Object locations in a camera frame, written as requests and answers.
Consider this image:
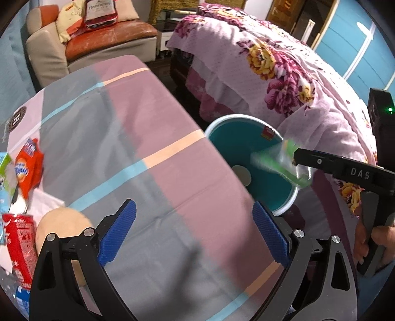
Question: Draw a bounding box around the blue sliding door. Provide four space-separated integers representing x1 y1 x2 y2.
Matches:
312 0 386 96

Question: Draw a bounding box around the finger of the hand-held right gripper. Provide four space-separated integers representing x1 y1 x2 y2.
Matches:
293 148 346 177

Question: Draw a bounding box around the white and black side table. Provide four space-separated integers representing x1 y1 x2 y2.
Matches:
156 9 198 58

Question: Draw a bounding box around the gold framed picture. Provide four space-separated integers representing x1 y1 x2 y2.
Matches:
268 0 298 28

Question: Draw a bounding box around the yellow cushion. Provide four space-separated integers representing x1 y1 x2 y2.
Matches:
56 0 88 44

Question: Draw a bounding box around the teal plastic bin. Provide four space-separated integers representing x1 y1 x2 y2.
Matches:
204 114 301 217

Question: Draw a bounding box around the floral pink bed blanket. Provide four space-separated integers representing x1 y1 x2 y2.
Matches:
167 3 380 247

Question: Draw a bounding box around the olive green blanket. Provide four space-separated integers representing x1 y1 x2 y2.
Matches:
148 0 204 23

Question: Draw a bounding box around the beige sofa with orange seat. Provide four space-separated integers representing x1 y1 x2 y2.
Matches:
25 4 158 88

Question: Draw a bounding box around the red snack box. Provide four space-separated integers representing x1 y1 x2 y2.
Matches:
1 213 39 287

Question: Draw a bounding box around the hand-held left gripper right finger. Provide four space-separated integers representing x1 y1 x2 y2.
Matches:
252 201 358 321

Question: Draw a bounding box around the person's right hand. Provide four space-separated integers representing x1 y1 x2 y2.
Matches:
353 204 395 270

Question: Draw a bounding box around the beige pillow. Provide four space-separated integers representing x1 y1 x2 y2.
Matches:
114 0 139 20

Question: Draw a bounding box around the round beige bread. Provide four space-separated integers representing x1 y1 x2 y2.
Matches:
36 207 95 286

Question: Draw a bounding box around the red gift bag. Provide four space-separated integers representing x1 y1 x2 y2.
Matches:
83 0 119 33

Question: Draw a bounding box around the green and white box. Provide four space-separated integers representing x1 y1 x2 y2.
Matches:
0 153 19 204

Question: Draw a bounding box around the plaid pink grey tablecloth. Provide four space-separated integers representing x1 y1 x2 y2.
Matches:
0 55 297 321

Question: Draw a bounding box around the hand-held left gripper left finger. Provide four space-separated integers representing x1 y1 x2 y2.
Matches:
29 199 138 321

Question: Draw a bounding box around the light blue packet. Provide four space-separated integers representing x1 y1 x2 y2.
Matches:
0 189 14 217

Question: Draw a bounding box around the red orange snack packet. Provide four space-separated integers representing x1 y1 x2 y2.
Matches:
15 138 44 200

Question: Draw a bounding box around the green plastic wrapper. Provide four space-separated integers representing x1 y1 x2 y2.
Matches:
251 139 312 188

